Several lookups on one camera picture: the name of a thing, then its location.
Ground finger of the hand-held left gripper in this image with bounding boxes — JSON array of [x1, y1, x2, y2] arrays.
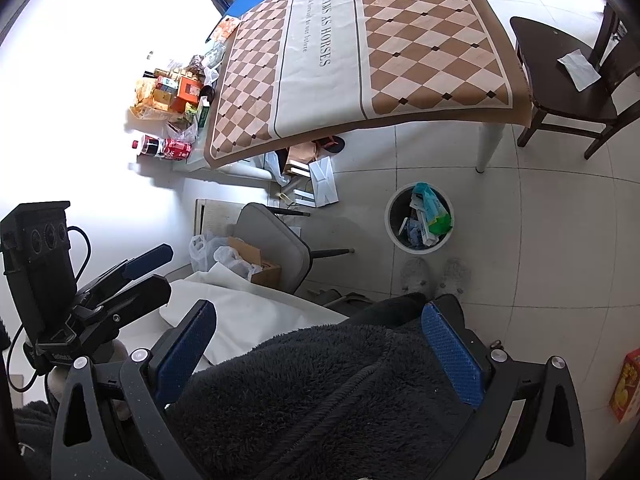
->
[[74, 275, 172, 334], [75, 243, 174, 307]]

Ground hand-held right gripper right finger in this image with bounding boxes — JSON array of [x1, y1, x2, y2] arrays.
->
[[421, 294, 587, 480]]

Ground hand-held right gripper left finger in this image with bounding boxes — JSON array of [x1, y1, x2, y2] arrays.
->
[[50, 299, 218, 480]]

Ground green plastic packet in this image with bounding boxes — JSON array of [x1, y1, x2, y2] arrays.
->
[[412, 182, 454, 237]]

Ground white round trash bin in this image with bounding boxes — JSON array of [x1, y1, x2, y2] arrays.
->
[[384, 182, 455, 253]]

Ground person's left forearm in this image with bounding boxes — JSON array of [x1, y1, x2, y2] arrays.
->
[[10, 400, 67, 480]]

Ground white bedding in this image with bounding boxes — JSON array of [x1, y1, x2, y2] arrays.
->
[[159, 262, 351, 367]]

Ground person's black pants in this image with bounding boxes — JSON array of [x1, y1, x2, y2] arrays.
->
[[345, 294, 463, 332]]

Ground crumpled white plastic bag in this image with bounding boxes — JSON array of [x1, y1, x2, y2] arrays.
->
[[214, 245, 262, 279]]

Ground person's left grey slipper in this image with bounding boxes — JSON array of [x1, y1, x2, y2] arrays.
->
[[400, 258, 434, 294]]

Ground brown cardboard box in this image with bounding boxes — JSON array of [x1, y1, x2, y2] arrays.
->
[[227, 236, 282, 290]]

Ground cola bottle with red cap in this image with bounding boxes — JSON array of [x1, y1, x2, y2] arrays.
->
[[131, 135, 169, 160]]

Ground grey upholstered chair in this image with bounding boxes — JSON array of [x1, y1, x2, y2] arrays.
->
[[235, 202, 356, 296]]

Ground blue plastic wrapper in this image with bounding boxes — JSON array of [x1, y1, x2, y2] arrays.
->
[[400, 217, 427, 249]]

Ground clear plastic bag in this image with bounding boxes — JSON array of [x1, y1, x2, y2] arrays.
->
[[167, 120, 199, 144]]

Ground person's dark fleece jacket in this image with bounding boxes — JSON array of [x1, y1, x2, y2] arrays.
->
[[165, 307, 482, 480]]

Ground yellow snack bag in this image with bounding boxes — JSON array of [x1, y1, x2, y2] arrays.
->
[[130, 77, 172, 121]]

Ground orange box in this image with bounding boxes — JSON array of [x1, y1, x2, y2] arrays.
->
[[172, 77, 202, 112]]

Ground red yellow box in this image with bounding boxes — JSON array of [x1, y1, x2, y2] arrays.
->
[[608, 350, 640, 424]]

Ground brown paper bag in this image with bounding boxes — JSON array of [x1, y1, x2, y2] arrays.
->
[[282, 141, 322, 179]]

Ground white-legged table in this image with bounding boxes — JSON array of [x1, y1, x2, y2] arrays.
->
[[172, 0, 532, 183]]

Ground orange patterned packet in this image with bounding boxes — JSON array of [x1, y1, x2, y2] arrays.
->
[[207, 16, 242, 44]]

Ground brown checked tablecloth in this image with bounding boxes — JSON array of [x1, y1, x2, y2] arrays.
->
[[204, 0, 532, 171]]

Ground dark wooden chair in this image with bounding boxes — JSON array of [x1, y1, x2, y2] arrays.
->
[[509, 5, 627, 161]]

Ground white paper sheet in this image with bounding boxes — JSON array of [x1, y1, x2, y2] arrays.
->
[[557, 49, 602, 92]]

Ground black cable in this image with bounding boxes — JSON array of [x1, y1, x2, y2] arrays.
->
[[67, 226, 92, 294]]

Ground white metal frame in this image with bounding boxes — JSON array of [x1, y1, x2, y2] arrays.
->
[[292, 180, 317, 209]]

